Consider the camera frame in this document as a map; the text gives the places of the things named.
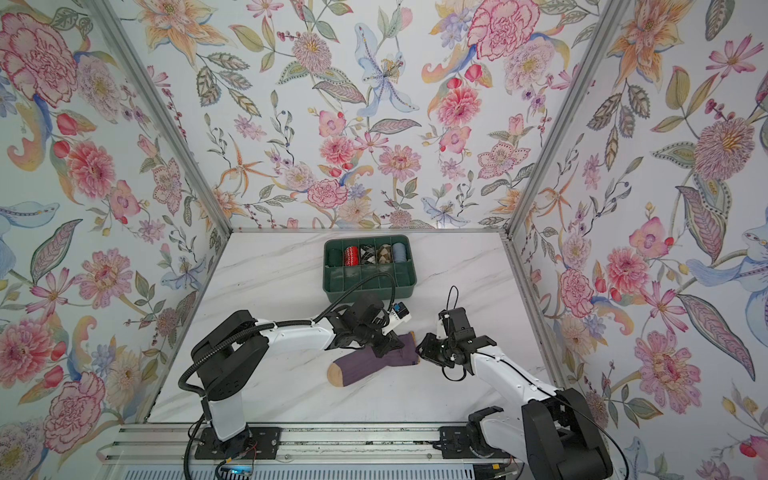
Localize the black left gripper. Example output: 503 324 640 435
354 321 408 359

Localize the purple sock with beige toe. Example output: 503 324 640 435
327 332 420 388

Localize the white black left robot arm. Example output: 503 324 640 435
178 294 411 442

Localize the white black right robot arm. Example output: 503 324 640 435
416 308 614 479

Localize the green plastic organizer bin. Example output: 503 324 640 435
322 235 417 302

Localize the red patterned rolled sock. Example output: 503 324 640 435
343 246 360 267

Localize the grey argyle rolled sock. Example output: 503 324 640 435
359 244 377 265

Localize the brown argyle rolled sock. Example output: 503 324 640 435
376 244 393 265

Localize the blue rolled sock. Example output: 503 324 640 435
392 242 408 263

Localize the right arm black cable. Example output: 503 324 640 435
440 285 631 480

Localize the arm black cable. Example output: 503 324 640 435
440 285 631 480
177 272 397 480

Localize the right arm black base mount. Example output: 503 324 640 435
432 425 510 461

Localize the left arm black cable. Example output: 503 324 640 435
177 272 397 480

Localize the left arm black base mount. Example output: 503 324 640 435
194 426 282 461

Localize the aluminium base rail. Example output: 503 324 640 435
95 422 529 466

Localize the aluminium corner post right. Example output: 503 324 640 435
506 0 637 236

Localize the aluminium corner post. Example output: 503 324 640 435
506 0 637 236
86 0 233 236

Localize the aluminium corner post left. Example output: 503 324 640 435
86 0 233 236

